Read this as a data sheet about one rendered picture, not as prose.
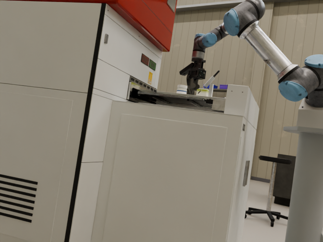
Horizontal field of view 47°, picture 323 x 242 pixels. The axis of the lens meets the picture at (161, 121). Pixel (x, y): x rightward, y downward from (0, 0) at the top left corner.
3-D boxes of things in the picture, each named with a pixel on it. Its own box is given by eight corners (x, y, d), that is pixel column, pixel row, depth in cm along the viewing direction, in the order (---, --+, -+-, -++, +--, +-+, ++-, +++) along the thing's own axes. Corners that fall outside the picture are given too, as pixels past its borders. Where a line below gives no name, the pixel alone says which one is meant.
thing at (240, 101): (223, 114, 168) (228, 84, 169) (236, 124, 221) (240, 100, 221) (244, 116, 165) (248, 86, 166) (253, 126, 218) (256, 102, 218)
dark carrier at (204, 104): (140, 93, 200) (140, 91, 200) (159, 101, 232) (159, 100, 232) (202, 100, 189) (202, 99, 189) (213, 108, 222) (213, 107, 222)
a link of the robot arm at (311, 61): (339, 78, 174) (338, 54, 166) (319, 93, 171) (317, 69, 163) (317, 71, 184) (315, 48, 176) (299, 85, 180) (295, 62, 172)
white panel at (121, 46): (87, 92, 161) (101, 3, 163) (149, 113, 238) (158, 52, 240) (93, 93, 160) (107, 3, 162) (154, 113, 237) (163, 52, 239)
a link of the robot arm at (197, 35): (198, 31, 220) (192, 34, 228) (195, 49, 219) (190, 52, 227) (210, 34, 222) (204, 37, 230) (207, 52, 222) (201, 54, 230)
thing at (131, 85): (126, 99, 195) (128, 81, 195) (153, 108, 237) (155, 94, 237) (129, 99, 195) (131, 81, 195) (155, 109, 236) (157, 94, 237)
